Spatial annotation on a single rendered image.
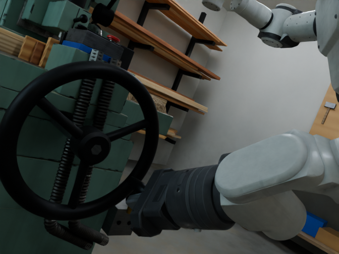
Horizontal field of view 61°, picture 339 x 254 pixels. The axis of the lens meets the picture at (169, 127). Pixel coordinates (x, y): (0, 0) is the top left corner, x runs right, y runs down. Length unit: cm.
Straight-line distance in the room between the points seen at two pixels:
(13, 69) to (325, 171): 55
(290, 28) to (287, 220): 76
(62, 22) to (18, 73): 20
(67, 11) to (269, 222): 64
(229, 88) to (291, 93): 92
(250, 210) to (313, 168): 9
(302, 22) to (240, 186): 75
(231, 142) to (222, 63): 128
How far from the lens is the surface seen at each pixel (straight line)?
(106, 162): 77
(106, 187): 81
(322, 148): 33
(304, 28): 100
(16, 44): 80
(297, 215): 40
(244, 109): 425
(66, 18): 78
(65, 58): 59
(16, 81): 65
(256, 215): 36
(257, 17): 107
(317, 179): 32
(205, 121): 454
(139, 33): 324
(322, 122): 383
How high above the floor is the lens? 92
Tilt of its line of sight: 4 degrees down
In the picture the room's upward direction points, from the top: 22 degrees clockwise
